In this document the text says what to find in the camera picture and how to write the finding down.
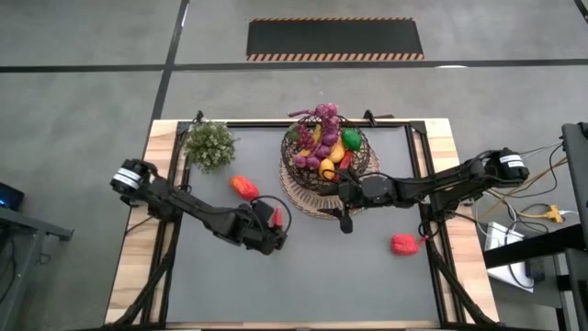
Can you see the black hazard-striped floor mat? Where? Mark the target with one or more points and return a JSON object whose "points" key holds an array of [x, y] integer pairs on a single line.
{"points": [[335, 39]]}

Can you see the green potted plant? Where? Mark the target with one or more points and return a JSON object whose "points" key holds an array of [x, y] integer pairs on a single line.
{"points": [[209, 146]]}

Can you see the grey metal cart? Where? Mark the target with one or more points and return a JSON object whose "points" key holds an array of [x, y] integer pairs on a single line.
{"points": [[23, 239]]}

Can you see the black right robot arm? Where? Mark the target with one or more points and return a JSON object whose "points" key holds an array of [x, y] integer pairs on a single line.
{"points": [[450, 181]]}

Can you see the black frame clamp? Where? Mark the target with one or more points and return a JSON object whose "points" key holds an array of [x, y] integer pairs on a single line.
{"points": [[373, 117], [198, 116]]}

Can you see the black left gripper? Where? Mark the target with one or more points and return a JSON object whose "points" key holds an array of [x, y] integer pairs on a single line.
{"points": [[264, 239]]}

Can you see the red lumpy fruit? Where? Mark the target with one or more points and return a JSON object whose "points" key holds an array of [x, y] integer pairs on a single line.
{"points": [[404, 244]]}

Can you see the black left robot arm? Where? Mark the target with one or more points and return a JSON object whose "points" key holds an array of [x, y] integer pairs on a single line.
{"points": [[184, 202]]}

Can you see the black computer desk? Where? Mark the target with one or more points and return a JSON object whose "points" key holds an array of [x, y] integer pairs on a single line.
{"points": [[574, 161]]}

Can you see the green round fruit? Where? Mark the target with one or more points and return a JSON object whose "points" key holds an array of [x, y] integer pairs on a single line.
{"points": [[351, 139]]}

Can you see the round woven straw placemat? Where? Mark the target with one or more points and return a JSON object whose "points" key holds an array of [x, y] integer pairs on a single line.
{"points": [[303, 202]]}

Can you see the large purple grape bunch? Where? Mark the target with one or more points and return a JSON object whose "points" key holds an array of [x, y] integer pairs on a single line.
{"points": [[328, 124]]}

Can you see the yellow banana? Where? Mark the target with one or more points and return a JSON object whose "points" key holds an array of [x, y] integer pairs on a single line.
{"points": [[317, 133]]}

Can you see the yellow lemon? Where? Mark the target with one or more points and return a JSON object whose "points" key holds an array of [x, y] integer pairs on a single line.
{"points": [[327, 168]]}

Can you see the orange-yellow mango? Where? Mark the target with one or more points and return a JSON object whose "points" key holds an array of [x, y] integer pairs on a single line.
{"points": [[337, 151]]}

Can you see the orange-red tomato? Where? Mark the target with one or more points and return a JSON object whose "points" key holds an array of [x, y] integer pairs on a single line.
{"points": [[243, 187]]}

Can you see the yellow power splitter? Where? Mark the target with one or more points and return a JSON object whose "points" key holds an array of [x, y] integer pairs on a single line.
{"points": [[551, 213]]}

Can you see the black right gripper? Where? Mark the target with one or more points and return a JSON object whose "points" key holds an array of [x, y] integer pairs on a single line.
{"points": [[372, 190]]}

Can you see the red grape bunch green leaf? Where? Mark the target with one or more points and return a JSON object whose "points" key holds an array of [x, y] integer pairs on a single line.
{"points": [[304, 137]]}

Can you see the white paper box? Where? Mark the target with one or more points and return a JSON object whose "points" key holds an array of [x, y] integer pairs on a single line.
{"points": [[500, 236]]}

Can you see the long red chili pepper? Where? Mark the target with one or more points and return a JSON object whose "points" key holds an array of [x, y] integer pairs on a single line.
{"points": [[345, 160]]}

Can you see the black aluminium table frame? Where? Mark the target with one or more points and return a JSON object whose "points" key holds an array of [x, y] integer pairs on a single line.
{"points": [[257, 124]]}

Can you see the blue-lit device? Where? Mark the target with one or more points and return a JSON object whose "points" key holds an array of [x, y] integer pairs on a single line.
{"points": [[9, 195]]}

